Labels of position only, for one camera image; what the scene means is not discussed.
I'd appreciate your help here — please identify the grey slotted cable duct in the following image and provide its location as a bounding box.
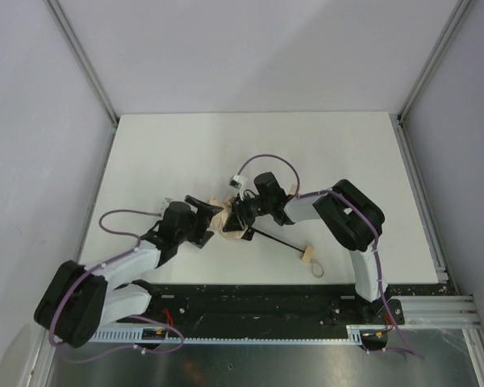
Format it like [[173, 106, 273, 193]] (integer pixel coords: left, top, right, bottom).
[[90, 324, 386, 346]]

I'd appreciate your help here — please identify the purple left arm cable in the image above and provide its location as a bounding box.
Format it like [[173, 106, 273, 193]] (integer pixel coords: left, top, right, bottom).
[[48, 208, 186, 364]]

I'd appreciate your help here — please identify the beige folding umbrella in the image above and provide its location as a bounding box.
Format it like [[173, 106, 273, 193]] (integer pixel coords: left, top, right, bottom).
[[208, 189, 325, 279]]

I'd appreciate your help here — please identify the right aluminium corner post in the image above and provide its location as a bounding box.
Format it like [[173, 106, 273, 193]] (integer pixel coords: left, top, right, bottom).
[[397, 0, 477, 125]]

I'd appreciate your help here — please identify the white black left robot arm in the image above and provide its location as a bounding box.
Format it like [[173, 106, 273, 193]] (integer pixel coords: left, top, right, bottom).
[[34, 196, 223, 348]]

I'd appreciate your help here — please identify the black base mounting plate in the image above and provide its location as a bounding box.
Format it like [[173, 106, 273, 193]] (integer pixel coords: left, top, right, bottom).
[[116, 283, 407, 339]]

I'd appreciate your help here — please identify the aluminium corner post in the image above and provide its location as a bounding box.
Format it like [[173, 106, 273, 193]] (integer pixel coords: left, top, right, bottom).
[[44, 0, 119, 127], [397, 0, 477, 125]]

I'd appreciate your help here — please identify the left aluminium corner post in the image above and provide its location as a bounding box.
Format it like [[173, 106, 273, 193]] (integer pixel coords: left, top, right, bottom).
[[44, 0, 119, 127]]

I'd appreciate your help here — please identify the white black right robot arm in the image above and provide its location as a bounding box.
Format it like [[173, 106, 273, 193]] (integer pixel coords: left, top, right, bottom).
[[221, 172, 387, 302]]

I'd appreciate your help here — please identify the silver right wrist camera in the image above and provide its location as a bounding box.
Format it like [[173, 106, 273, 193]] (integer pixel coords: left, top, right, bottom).
[[228, 174, 247, 191]]

